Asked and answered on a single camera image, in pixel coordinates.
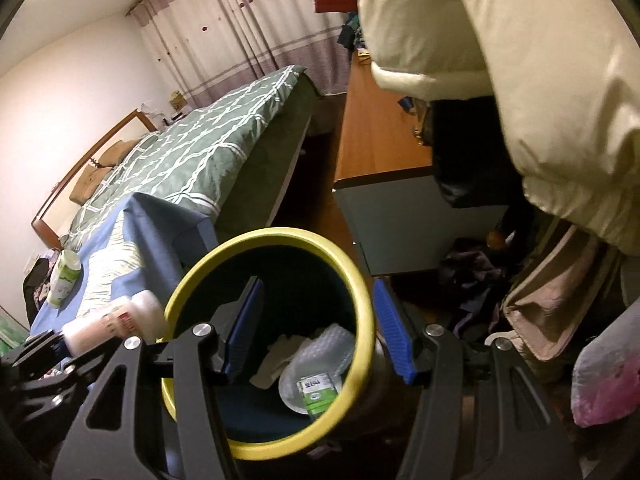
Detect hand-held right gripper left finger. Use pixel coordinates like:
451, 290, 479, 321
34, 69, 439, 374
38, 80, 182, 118
52, 276, 266, 480

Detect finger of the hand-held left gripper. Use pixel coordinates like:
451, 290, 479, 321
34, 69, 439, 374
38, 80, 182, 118
17, 345, 113, 411
9, 331, 68, 363

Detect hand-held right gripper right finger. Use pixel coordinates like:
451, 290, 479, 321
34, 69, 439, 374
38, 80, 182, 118
372, 277, 586, 480

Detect white tissue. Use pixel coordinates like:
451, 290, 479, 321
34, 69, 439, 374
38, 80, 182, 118
249, 334, 313, 390

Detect clear bubble wrap sheet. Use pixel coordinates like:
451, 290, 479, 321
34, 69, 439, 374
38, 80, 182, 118
295, 324, 357, 378

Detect yellow rimmed blue trash bin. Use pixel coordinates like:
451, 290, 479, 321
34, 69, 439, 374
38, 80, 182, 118
161, 227, 388, 462

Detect white green bottle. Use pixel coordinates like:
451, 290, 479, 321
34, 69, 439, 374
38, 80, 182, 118
46, 249, 83, 309

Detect white bottle red label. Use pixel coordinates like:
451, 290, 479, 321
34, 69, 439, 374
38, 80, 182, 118
61, 289, 167, 357

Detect green white carton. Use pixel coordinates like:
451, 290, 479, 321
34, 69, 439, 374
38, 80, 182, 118
296, 371, 337, 417

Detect dark clothes pile on nightstand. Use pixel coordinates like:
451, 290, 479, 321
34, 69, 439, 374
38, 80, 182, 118
22, 255, 53, 326

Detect dark clothes on floor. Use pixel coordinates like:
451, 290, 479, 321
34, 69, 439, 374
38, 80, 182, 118
440, 246, 507, 337

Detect blue star tablecloth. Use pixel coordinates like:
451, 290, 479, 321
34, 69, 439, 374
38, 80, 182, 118
27, 192, 218, 356

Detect beige bag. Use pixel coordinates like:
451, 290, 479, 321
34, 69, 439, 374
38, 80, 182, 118
502, 225, 623, 362

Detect wooden bed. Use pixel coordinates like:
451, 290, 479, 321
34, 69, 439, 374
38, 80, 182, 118
31, 64, 328, 261

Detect brown pillow with face print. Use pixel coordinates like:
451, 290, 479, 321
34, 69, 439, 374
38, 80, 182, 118
69, 167, 108, 206

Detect wooden top desk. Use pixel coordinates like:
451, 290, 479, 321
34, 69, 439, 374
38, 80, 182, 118
332, 52, 511, 277

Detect black garment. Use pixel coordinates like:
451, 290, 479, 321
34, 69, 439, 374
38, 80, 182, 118
430, 94, 526, 209

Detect green checked bedspread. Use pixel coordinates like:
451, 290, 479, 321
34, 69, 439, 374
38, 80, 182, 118
60, 64, 326, 256

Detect plain brown pillow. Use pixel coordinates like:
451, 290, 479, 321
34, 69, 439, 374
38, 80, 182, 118
97, 140, 141, 168

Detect pink plastic bag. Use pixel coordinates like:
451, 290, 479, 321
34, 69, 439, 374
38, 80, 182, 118
571, 334, 640, 428

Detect cream puffer jacket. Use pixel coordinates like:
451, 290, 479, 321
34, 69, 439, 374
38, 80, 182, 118
357, 0, 640, 261

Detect clothes pile on desk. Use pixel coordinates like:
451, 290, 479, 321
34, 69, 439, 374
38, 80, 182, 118
337, 12, 368, 53

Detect pink beige curtain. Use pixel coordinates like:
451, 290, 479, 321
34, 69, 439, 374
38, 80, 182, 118
125, 0, 361, 111

